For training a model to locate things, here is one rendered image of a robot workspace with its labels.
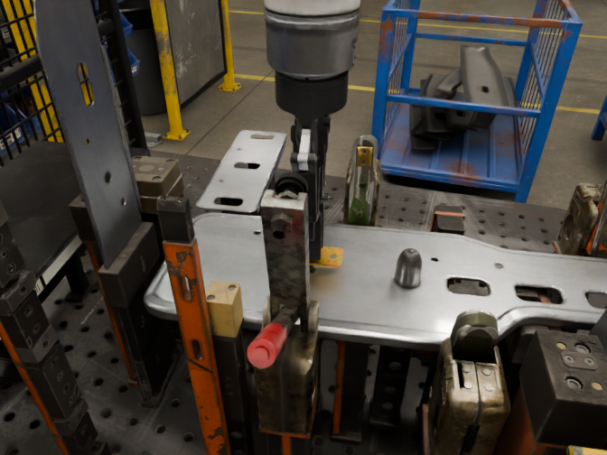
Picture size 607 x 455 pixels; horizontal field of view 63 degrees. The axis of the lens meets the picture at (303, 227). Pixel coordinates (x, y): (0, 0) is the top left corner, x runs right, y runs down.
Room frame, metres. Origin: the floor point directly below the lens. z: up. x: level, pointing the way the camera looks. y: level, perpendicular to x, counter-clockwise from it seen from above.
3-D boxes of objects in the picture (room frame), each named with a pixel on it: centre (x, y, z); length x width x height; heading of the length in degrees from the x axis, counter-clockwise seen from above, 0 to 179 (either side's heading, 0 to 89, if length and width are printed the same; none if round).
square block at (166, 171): (0.67, 0.24, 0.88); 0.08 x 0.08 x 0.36; 81
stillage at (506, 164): (2.73, -0.90, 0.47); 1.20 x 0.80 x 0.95; 163
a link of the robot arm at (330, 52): (0.50, -0.01, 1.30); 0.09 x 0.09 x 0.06
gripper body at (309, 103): (0.50, -0.01, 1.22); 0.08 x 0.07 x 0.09; 171
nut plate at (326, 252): (0.50, -0.01, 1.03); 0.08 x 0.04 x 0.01; 81
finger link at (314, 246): (0.49, -0.01, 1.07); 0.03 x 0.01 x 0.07; 81
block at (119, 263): (0.55, 0.25, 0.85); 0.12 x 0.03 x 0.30; 171
